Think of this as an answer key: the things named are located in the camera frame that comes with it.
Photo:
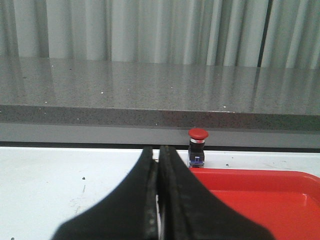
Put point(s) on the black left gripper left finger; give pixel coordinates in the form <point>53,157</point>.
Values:
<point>129,212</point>

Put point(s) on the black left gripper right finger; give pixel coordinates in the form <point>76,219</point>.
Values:
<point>189,211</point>

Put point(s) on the red mushroom push button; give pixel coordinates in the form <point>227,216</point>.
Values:
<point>196,155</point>

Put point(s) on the red plastic tray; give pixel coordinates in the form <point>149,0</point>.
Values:
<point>287,203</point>

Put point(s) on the grey speckled stone platform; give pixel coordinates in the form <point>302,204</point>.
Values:
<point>50,100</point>

